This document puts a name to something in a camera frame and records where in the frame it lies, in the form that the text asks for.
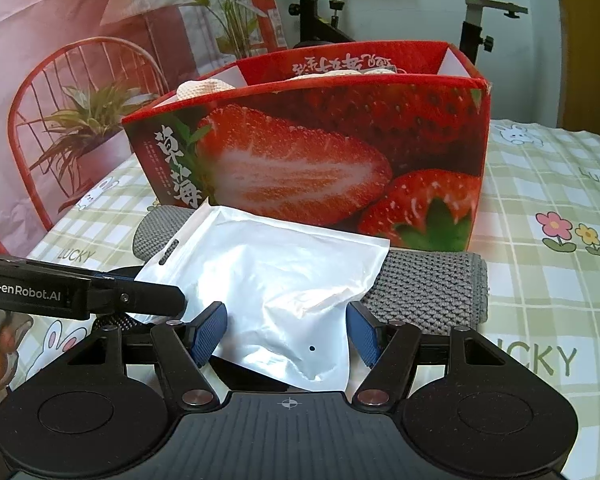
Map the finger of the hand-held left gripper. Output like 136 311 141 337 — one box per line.
87 269 142 284
89 279 187 318

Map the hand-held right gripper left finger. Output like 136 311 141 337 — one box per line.
67 301 229 408

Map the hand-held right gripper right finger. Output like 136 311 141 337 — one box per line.
345 301 502 407

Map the grey knitted cloth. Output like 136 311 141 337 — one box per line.
131 208 490 334

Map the white plastic pouch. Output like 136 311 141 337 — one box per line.
128 203 392 392

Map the red strawberry print box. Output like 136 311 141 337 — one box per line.
122 40 491 254

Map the cream fabric item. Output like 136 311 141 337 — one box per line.
291 61 400 82
176 77 237 102

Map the checked bunny print tablecloth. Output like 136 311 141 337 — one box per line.
15 119 600 480

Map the red plant print cloth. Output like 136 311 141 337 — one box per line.
0 0 301 257

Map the brown wooden panel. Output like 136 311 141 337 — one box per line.
554 0 600 147

